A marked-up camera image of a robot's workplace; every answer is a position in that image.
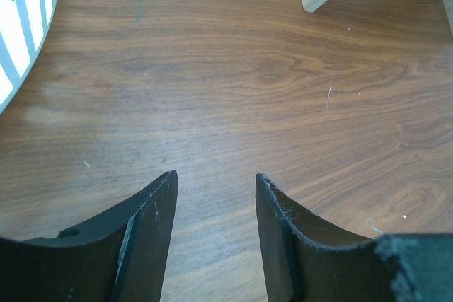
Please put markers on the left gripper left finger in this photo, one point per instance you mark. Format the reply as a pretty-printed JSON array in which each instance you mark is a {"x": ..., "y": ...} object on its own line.
[{"x": 118, "y": 255}]

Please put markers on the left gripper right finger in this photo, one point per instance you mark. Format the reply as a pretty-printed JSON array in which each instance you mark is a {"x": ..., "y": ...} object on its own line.
[{"x": 307, "y": 258}]

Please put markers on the white plastic basket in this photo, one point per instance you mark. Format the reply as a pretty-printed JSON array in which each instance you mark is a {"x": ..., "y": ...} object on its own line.
[{"x": 24, "y": 28}]

